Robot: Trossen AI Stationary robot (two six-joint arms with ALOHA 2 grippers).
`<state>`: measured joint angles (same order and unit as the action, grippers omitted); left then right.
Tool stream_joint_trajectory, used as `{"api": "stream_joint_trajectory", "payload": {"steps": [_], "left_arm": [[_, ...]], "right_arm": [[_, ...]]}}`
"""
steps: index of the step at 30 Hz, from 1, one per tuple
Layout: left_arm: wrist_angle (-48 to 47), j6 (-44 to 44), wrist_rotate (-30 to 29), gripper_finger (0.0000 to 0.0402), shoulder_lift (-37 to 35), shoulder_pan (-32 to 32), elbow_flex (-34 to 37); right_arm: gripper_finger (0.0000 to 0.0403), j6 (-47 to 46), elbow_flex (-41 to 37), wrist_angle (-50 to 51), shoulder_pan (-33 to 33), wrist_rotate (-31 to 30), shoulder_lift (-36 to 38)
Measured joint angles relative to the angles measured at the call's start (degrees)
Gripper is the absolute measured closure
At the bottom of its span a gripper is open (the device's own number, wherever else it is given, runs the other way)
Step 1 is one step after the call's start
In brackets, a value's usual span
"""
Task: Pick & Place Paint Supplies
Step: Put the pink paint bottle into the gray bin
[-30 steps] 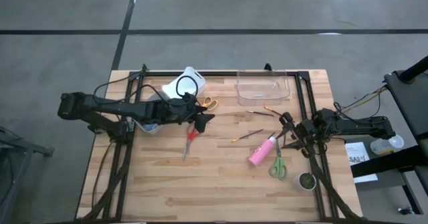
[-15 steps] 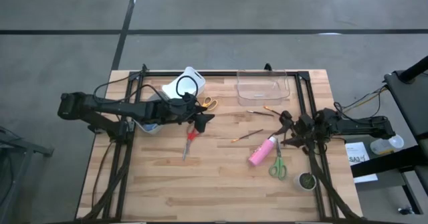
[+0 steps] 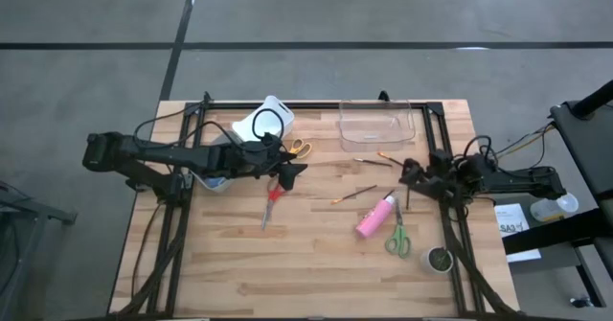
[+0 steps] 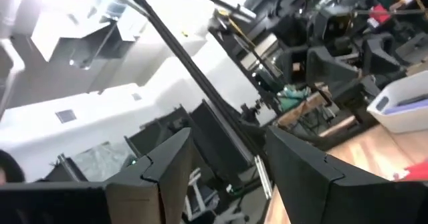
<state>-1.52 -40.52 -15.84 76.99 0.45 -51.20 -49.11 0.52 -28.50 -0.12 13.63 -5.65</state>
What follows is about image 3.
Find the dark thin paintbrush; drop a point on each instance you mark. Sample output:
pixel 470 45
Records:
pixel 373 162

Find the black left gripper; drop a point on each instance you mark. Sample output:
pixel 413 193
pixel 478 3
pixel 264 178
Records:
pixel 254 158

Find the pink paint bottle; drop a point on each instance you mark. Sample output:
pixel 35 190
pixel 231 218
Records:
pixel 373 218

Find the grey plastic bin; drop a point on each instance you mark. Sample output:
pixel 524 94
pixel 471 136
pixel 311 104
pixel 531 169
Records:
pixel 221 137

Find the clear plastic bin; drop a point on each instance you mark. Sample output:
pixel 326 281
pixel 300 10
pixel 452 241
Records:
pixel 376 127

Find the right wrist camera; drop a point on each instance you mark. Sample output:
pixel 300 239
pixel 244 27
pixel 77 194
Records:
pixel 411 162

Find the small black device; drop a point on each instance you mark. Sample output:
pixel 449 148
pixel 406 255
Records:
pixel 581 303

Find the small black clamp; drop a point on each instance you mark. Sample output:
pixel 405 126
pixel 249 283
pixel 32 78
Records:
pixel 207 97
pixel 383 95

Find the black metal rack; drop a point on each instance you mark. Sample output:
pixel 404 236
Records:
pixel 43 212

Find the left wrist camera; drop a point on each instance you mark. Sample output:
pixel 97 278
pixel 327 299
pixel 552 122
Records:
pixel 287 183

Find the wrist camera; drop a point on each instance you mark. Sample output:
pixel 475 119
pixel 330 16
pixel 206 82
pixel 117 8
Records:
pixel 411 162
pixel 287 183

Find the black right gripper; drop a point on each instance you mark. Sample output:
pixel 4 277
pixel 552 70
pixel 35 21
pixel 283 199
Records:
pixel 444 175

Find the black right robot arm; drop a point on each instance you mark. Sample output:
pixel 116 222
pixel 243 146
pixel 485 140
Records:
pixel 517 179

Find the black aluminium frame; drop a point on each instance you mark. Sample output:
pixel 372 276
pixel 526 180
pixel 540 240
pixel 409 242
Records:
pixel 311 105

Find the white plastic bin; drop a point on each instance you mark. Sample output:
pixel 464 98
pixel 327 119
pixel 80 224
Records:
pixel 246 124

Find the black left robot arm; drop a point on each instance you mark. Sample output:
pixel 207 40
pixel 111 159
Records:
pixel 158 155

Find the short dark paintbrush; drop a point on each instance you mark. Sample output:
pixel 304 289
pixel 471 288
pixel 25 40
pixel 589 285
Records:
pixel 408 199

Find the clear plastic jar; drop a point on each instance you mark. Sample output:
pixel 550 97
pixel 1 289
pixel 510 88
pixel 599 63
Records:
pixel 551 208

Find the paintbrush with orange tip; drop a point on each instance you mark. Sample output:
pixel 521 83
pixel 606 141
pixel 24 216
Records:
pixel 356 193

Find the white printed paper sheet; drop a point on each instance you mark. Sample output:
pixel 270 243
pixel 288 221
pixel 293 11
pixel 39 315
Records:
pixel 510 215

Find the black side cart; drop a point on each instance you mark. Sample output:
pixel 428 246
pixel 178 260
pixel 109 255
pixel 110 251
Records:
pixel 584 139

